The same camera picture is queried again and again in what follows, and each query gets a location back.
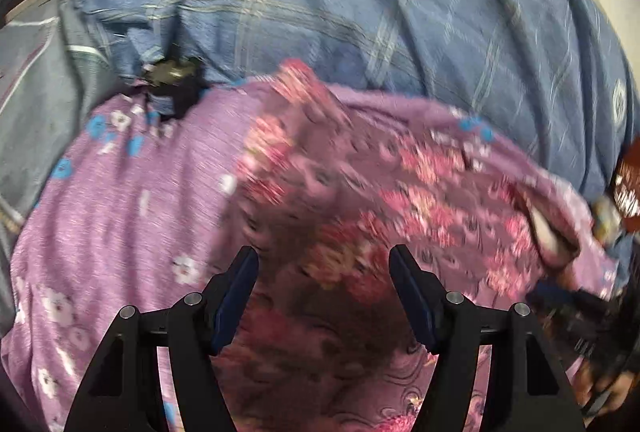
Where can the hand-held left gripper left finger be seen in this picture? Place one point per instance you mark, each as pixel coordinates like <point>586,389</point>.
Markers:
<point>232,302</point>

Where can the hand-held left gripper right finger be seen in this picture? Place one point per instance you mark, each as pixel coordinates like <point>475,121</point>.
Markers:
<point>415,302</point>

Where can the maroon floral shirt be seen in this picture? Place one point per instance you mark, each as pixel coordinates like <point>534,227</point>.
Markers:
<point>350,212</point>

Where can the person's right hand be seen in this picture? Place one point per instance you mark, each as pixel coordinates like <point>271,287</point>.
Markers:
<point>617,392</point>

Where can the red plastic bag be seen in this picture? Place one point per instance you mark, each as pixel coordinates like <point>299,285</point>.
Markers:
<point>630,197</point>

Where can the purple floral bed sheet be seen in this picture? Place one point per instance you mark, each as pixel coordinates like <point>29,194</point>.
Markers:
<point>125,212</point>

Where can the small dark bottle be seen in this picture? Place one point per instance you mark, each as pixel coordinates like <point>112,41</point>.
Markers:
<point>175,81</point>

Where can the blue plaid quilt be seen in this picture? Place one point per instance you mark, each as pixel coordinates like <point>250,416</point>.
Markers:
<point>350,11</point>

